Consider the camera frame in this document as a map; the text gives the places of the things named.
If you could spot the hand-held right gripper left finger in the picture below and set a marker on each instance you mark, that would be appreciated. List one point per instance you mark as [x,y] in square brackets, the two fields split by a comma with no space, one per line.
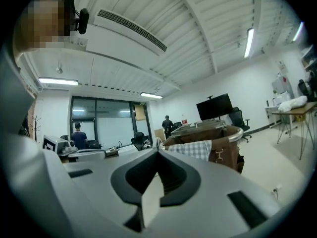
[99,182]

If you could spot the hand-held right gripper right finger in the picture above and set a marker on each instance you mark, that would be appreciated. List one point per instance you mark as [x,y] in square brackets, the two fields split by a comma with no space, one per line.
[210,207]

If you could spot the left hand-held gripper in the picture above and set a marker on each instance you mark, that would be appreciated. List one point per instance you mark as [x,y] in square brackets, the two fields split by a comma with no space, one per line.
[53,144]

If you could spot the checkered grey cloth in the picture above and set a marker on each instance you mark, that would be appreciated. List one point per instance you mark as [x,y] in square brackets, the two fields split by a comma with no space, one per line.
[193,149]

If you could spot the brown laundry hamper bag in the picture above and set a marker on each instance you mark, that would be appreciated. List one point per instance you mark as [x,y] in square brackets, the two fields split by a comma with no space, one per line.
[227,147]

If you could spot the black office chair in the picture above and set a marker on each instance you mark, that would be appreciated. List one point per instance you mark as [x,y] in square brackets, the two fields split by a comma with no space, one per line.
[141,141]
[308,88]
[239,121]

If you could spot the dark coat rack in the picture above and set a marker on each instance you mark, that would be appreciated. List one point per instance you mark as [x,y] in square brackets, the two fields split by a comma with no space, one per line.
[35,128]

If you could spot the brown cardboard sheet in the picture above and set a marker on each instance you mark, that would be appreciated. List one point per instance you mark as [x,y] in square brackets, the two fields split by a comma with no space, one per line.
[139,112]
[159,135]

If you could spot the ceiling tube light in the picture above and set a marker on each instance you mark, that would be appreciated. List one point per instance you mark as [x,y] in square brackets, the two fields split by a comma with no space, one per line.
[151,95]
[248,43]
[298,31]
[58,81]

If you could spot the clear bottle red label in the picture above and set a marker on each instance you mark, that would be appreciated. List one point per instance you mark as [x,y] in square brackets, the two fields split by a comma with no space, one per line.
[184,120]

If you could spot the black television screen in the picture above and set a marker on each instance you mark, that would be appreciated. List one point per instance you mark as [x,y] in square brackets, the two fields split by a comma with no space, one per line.
[214,106]

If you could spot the white desk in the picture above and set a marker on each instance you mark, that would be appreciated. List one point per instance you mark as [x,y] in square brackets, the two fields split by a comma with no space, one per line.
[272,113]

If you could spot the white ceiling air vent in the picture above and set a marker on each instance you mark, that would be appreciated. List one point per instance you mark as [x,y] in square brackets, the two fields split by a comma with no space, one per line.
[128,30]

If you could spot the white cloth pile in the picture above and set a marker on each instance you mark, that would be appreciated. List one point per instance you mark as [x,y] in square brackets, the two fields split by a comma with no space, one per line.
[293,103]

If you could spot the wooden hairpin-leg table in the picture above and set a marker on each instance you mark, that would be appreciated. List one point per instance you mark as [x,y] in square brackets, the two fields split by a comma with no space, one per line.
[302,110]

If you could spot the person's head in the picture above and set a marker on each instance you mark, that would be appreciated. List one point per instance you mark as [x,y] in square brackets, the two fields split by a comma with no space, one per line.
[42,23]

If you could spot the grey refrigerator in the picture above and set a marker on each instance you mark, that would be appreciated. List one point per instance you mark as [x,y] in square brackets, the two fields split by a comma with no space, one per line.
[282,88]

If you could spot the black head-worn camera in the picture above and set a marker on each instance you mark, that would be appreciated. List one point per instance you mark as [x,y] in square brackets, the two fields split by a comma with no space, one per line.
[83,21]

